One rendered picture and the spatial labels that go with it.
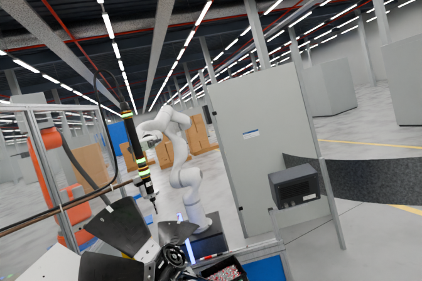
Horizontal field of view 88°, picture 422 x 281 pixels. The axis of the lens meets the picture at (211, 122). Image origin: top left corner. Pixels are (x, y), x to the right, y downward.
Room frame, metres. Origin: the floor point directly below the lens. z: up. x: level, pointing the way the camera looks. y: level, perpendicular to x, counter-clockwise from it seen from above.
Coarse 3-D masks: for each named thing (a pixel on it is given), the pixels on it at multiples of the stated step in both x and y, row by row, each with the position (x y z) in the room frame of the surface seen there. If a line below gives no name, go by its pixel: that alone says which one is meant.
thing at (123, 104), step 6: (120, 96) 0.90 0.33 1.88; (126, 102) 0.91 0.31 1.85; (120, 108) 0.90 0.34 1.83; (126, 108) 0.90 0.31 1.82; (144, 180) 0.89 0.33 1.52; (150, 180) 0.90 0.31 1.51; (144, 186) 0.90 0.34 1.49; (150, 186) 0.90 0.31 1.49; (150, 192) 0.89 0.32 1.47; (150, 198) 0.90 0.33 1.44
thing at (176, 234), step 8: (160, 224) 1.13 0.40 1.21; (176, 224) 1.13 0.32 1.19; (184, 224) 1.13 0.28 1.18; (192, 224) 1.14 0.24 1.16; (160, 232) 1.07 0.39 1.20; (168, 232) 1.06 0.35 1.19; (176, 232) 1.04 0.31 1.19; (184, 232) 1.04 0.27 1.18; (192, 232) 1.05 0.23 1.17; (160, 240) 1.01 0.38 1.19; (168, 240) 0.99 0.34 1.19; (176, 240) 0.98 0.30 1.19; (184, 240) 0.97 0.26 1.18
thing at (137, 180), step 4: (136, 180) 0.87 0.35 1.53; (140, 180) 0.88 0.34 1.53; (136, 184) 0.87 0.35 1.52; (140, 184) 0.87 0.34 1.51; (140, 188) 0.88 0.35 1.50; (144, 188) 0.88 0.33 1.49; (140, 192) 0.89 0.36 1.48; (144, 192) 0.88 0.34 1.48; (156, 192) 0.89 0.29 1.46; (144, 196) 0.88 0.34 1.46; (148, 196) 0.87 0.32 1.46; (152, 196) 0.88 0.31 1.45
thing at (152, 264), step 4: (144, 264) 0.73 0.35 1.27; (148, 264) 0.75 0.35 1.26; (152, 264) 0.76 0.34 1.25; (144, 268) 0.73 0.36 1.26; (148, 268) 0.74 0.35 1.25; (152, 268) 0.76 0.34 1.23; (144, 272) 0.73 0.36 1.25; (148, 272) 0.74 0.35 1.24; (152, 272) 0.76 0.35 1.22; (144, 276) 0.72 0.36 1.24; (152, 276) 0.75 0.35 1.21; (144, 280) 0.72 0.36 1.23; (148, 280) 0.73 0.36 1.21; (152, 280) 0.75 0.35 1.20
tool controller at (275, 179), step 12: (288, 168) 1.30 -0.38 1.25; (300, 168) 1.27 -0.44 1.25; (312, 168) 1.24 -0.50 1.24; (276, 180) 1.22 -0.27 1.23; (288, 180) 1.20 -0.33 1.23; (300, 180) 1.20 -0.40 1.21; (312, 180) 1.21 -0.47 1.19; (276, 192) 1.21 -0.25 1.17; (288, 192) 1.21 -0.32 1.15; (300, 192) 1.22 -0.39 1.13; (312, 192) 1.23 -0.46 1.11; (276, 204) 1.26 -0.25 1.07; (288, 204) 1.24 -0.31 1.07
